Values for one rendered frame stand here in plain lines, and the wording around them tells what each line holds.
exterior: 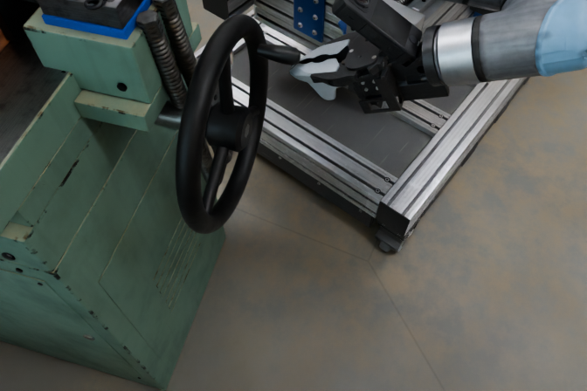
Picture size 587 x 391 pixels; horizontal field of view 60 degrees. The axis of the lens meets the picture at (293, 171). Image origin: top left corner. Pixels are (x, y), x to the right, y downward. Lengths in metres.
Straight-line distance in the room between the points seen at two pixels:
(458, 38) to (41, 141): 0.48
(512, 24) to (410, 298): 0.99
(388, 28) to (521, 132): 1.30
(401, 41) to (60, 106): 0.41
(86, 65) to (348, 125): 0.96
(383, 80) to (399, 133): 0.84
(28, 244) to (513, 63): 0.58
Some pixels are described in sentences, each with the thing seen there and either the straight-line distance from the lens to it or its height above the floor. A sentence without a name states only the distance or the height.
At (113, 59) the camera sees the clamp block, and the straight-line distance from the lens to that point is 0.61.
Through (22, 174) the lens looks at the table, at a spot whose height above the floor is 0.87.
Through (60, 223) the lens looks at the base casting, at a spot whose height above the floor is 0.76.
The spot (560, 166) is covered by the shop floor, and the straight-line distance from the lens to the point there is 1.84.
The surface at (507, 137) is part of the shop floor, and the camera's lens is 1.85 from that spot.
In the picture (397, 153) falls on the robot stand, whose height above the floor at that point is 0.21.
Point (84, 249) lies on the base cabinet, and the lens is 0.79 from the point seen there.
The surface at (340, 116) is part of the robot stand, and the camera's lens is 1.49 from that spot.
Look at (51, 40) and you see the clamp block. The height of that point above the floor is 0.95.
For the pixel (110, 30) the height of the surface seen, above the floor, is 0.97.
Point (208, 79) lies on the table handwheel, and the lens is 0.55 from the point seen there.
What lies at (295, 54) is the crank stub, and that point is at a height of 0.86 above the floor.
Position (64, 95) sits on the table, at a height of 0.89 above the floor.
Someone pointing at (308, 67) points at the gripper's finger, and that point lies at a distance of 0.69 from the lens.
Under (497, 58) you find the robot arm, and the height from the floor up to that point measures 0.96.
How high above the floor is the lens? 1.33
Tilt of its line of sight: 55 degrees down
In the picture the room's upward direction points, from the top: straight up
